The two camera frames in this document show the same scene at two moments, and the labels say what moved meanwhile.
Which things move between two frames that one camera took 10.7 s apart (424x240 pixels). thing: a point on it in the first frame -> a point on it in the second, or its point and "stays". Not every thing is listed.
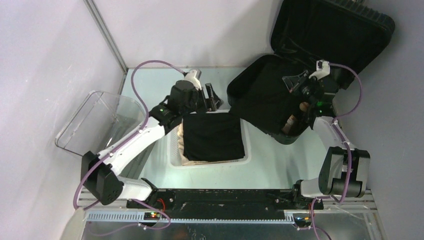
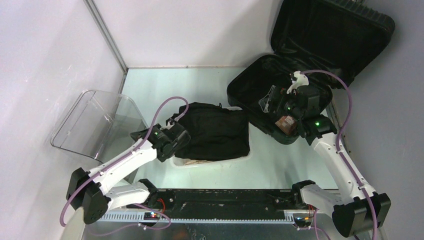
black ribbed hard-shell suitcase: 350,35 stays
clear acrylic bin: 102,119 stays
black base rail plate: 260,204 stays
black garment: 261,96 -> 216,133
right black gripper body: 307,88 -> 286,106
